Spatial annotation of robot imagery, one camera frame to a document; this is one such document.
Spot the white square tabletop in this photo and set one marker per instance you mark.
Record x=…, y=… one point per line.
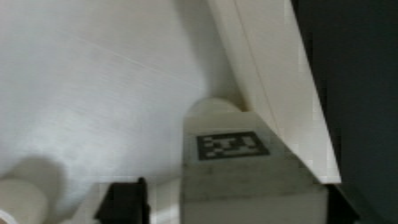
x=110, y=62

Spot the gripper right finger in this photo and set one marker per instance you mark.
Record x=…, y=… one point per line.
x=348, y=209

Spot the white table leg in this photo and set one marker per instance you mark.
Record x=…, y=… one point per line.
x=247, y=184

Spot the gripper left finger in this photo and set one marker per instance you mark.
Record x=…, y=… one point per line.
x=124, y=207

